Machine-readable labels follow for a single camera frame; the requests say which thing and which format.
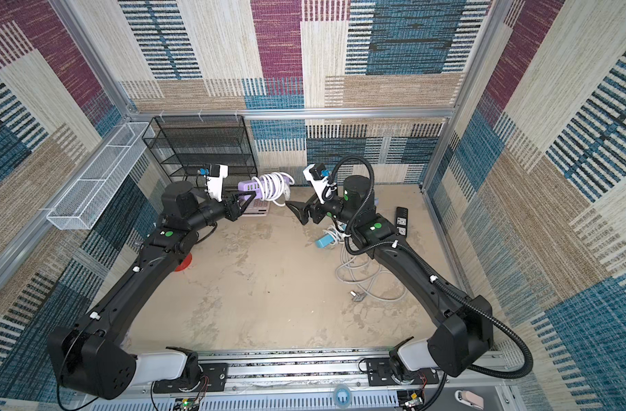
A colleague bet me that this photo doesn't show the white wire mesh basket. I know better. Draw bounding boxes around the white wire mesh basket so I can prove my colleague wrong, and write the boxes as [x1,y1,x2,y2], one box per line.
[47,123,149,231]

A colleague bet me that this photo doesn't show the teal power strip with cord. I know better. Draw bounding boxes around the teal power strip with cord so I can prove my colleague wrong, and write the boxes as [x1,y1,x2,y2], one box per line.
[316,224,345,249]

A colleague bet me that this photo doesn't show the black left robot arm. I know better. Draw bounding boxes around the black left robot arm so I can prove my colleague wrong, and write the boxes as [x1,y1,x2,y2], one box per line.
[47,182,255,400]

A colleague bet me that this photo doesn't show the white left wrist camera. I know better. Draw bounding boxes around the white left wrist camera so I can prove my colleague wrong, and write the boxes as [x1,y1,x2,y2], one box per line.
[198,164,228,201]

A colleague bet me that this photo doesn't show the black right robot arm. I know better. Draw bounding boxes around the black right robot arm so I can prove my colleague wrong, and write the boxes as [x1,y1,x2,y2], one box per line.
[286,176,494,377]

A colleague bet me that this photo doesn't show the red pen cup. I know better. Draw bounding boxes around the red pen cup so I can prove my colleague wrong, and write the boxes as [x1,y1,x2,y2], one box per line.
[174,253,192,272]

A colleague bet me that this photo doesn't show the black wire mesh shelf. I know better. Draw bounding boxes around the black wire mesh shelf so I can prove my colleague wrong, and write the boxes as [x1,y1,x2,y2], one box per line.
[142,114,258,188]

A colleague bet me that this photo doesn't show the black corrugated cable conduit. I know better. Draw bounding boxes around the black corrugated cable conduit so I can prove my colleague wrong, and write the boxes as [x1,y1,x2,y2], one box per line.
[325,155,535,380]

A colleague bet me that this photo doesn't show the black power strip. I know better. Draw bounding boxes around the black power strip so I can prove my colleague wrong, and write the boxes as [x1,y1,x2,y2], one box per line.
[395,207,409,237]

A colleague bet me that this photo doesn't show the pink calculator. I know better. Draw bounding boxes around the pink calculator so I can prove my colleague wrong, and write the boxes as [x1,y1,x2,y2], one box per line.
[242,199,272,217]

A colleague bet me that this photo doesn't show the purple power strip with cord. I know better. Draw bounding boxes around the purple power strip with cord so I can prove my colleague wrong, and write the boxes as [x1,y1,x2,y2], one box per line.
[238,171,295,207]

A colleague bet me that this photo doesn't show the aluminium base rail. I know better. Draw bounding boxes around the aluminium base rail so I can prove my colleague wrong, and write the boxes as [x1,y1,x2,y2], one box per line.
[72,349,523,410]

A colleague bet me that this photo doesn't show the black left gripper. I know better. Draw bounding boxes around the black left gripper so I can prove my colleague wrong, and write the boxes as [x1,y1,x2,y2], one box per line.
[186,187,257,235]

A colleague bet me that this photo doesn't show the white power strip cord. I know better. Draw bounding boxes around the white power strip cord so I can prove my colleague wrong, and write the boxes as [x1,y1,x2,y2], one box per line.
[334,225,409,303]

